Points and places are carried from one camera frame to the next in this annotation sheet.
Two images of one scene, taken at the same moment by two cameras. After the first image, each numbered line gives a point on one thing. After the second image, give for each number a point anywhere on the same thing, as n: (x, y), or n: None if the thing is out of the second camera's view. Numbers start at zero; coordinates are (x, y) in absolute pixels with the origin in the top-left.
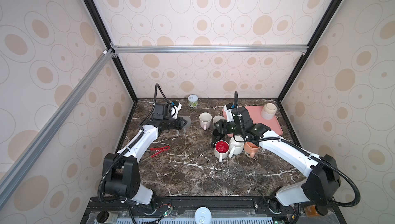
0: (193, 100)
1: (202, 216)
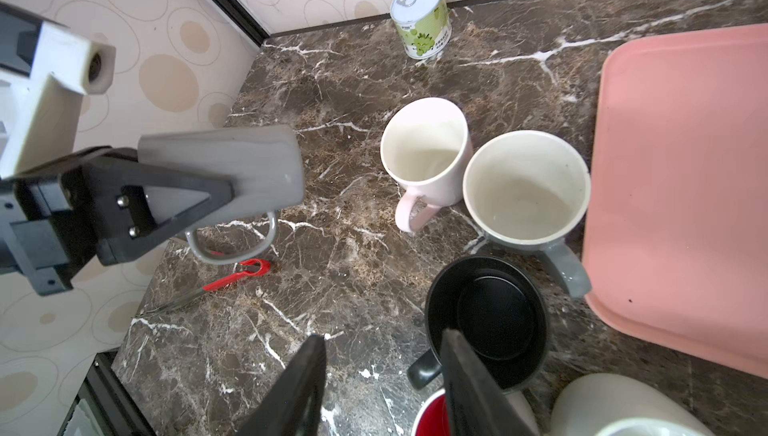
0: (420, 12)
1: None
